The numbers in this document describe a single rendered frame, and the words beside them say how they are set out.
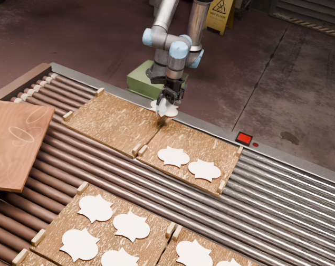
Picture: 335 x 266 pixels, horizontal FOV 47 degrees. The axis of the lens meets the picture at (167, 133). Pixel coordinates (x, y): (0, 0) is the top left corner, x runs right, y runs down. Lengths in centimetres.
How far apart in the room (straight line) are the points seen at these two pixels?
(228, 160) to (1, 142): 100
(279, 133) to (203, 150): 199
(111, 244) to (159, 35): 91
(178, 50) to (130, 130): 49
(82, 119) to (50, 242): 70
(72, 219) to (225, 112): 255
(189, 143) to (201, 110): 189
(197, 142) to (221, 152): 13
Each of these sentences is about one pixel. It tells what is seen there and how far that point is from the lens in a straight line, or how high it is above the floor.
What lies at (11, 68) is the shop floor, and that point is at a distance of 413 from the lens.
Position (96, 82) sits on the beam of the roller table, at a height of 92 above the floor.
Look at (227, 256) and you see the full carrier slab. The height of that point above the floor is 94.
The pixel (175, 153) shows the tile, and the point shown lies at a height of 95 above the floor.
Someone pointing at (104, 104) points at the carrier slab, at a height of 94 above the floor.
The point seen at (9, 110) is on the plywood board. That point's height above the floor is 104.
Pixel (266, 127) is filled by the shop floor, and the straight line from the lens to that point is 377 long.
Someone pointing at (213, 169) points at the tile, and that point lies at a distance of 175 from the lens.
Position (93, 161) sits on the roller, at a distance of 174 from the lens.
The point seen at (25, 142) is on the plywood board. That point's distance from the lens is 165.
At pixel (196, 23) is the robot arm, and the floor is 134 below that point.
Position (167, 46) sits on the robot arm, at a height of 135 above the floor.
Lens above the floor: 214
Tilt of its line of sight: 39 degrees down
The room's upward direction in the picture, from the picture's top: 11 degrees clockwise
